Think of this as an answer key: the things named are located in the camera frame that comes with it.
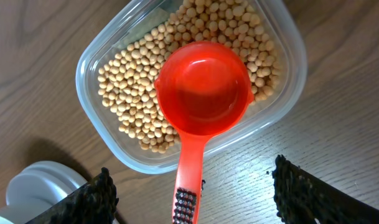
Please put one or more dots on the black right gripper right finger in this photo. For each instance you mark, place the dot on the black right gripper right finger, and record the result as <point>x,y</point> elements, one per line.
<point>302,198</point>

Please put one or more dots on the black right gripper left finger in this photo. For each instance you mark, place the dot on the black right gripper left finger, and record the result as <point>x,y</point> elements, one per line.
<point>93,203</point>

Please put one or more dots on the red measuring scoop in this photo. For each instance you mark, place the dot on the red measuring scoop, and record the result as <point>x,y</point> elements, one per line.
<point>203,90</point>

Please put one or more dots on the white digital kitchen scale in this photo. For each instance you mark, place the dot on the white digital kitchen scale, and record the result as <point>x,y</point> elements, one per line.
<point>37,188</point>

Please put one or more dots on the clear plastic container of beans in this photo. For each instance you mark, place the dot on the clear plastic container of beans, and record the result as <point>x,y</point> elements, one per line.
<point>116,73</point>

